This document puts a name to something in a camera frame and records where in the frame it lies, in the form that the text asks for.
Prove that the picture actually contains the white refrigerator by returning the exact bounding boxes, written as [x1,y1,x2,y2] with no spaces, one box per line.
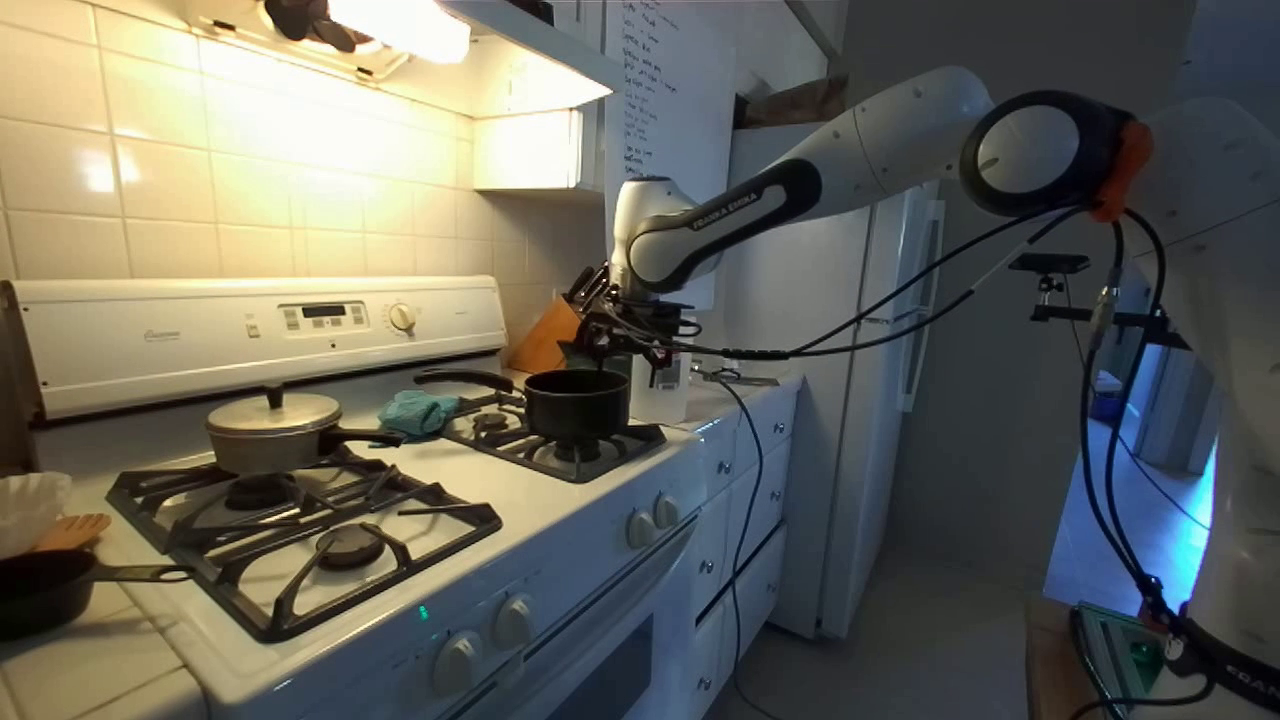
[723,185,951,644]

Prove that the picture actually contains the black pot with long handle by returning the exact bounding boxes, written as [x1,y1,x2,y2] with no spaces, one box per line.
[413,366,632,454]

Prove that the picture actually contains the dark fixture under hood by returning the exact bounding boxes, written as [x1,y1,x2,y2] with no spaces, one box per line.
[260,0,362,57]

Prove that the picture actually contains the white drawer cabinet with cable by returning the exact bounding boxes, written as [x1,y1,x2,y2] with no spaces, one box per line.
[685,377,804,720]

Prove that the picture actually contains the clear container with red label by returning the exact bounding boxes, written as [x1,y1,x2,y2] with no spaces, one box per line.
[622,348,692,432]

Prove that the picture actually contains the black robot gripper cables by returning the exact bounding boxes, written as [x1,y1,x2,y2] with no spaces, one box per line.
[665,197,1137,368]

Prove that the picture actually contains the silver pot with lid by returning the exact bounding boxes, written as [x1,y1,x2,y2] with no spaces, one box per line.
[198,380,404,480]

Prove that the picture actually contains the black cable over cabinet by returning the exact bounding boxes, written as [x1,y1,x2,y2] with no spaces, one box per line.
[701,374,770,720]

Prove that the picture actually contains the green electronics box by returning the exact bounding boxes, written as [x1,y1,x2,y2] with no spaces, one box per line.
[1073,599,1171,705]

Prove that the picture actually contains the large black stove grate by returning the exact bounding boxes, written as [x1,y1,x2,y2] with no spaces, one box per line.
[103,445,509,648]

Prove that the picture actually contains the white range hood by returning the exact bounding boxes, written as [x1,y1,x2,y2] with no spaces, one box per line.
[170,0,616,120]

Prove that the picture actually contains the wooden spatula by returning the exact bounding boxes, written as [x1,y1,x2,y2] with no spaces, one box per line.
[30,514,112,556]

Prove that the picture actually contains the small black stove grate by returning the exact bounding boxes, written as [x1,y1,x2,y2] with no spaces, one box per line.
[444,397,672,490]

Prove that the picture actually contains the white gas stove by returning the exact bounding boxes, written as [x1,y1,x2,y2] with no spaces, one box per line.
[12,274,713,720]

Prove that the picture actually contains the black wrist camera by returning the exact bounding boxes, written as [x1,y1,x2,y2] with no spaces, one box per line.
[661,300,707,348]

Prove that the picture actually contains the black skillet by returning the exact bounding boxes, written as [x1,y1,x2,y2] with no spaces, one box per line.
[0,547,191,641]

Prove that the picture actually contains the teal cloth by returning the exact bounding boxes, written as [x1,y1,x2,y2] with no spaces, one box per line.
[374,390,463,445]

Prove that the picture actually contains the handwritten paper sheet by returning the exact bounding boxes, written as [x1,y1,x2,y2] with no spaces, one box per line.
[605,0,738,185]

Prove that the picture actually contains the black hanging robot cables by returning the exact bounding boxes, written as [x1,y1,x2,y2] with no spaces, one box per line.
[1073,213,1217,685]

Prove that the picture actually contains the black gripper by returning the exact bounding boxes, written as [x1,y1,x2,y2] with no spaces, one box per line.
[586,300,672,397]

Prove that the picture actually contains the round black burner cap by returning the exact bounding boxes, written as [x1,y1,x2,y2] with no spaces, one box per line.
[312,519,391,576]

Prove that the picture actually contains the wooden knife block with knives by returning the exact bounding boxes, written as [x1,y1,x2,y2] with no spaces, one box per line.
[502,263,616,380]

